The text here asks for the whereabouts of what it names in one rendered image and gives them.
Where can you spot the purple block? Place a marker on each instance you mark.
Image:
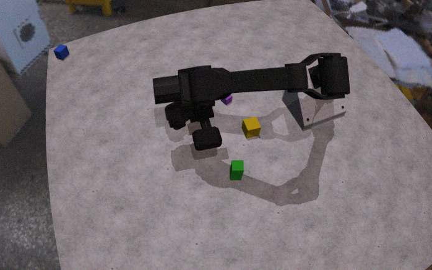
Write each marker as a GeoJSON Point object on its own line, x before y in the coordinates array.
{"type": "Point", "coordinates": [227, 100]}

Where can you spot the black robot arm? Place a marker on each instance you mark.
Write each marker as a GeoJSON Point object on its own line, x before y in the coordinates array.
{"type": "Point", "coordinates": [199, 87]}

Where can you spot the blue cube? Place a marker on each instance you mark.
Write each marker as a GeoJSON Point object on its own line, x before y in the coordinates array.
{"type": "Point", "coordinates": [61, 52]}

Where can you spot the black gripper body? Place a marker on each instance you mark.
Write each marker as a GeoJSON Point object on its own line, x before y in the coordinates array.
{"type": "Point", "coordinates": [208, 137]}

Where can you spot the yellow block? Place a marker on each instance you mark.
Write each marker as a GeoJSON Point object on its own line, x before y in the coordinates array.
{"type": "Point", "coordinates": [251, 127]}

